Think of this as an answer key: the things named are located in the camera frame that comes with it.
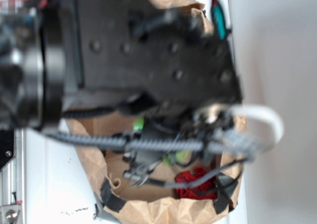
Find white flat ribbon cable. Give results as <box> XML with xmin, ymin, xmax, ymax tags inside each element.
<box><xmin>222</xmin><ymin>104</ymin><xmax>285</xmax><ymax>158</ymax></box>

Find brown paper bag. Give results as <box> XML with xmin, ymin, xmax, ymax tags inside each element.
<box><xmin>66</xmin><ymin>0</ymin><xmax>244</xmax><ymax>224</ymax></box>

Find aluminium frame rail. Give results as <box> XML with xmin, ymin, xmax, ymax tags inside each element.
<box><xmin>0</xmin><ymin>129</ymin><xmax>26</xmax><ymax>224</ymax></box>

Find metal wire gripper fingers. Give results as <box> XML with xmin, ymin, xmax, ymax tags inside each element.
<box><xmin>123</xmin><ymin>160</ymin><xmax>162</xmax><ymax>187</ymax></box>

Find black mounting plate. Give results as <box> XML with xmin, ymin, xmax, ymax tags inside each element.
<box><xmin>0</xmin><ymin>129</ymin><xmax>15</xmax><ymax>170</ymax></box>

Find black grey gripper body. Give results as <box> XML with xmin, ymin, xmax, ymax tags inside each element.
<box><xmin>124</xmin><ymin>118</ymin><xmax>178</xmax><ymax>164</ymax></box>

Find red crumpled cloth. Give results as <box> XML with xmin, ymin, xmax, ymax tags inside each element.
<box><xmin>175</xmin><ymin>167</ymin><xmax>218</xmax><ymax>200</ymax></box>

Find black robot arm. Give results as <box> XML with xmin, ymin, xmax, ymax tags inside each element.
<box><xmin>0</xmin><ymin>0</ymin><xmax>242</xmax><ymax>185</ymax></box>

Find green plush frog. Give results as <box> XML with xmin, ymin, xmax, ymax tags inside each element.
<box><xmin>133</xmin><ymin>117</ymin><xmax>196</xmax><ymax>168</ymax></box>

